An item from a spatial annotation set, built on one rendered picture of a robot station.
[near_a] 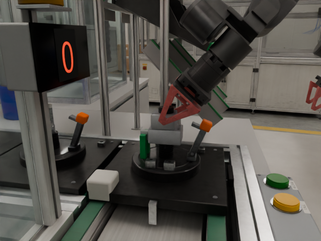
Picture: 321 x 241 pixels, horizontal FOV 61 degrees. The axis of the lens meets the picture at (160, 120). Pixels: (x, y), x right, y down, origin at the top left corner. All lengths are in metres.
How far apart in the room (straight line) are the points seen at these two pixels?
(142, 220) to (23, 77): 0.32
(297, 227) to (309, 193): 0.31
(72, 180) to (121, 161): 0.11
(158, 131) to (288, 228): 0.27
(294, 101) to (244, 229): 4.30
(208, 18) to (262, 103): 4.21
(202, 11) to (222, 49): 0.07
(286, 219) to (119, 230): 0.27
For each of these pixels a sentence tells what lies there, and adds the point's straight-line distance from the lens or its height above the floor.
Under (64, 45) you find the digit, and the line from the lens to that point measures 0.36.
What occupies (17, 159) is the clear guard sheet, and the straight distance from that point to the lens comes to 0.39.
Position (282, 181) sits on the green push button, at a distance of 0.56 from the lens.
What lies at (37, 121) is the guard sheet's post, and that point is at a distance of 0.39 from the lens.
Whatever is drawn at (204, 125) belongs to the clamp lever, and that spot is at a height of 1.06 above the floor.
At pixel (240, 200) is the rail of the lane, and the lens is 0.50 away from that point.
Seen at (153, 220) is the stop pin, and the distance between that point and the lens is 0.48.
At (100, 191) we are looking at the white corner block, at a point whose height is 0.97.
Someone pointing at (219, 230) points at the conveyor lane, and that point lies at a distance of 0.45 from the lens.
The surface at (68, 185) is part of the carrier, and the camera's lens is 0.53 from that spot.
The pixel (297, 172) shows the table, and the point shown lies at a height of 0.86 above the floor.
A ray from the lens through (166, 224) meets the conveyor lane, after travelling 0.50.
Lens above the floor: 1.23
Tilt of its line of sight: 17 degrees down
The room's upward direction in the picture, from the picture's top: straight up
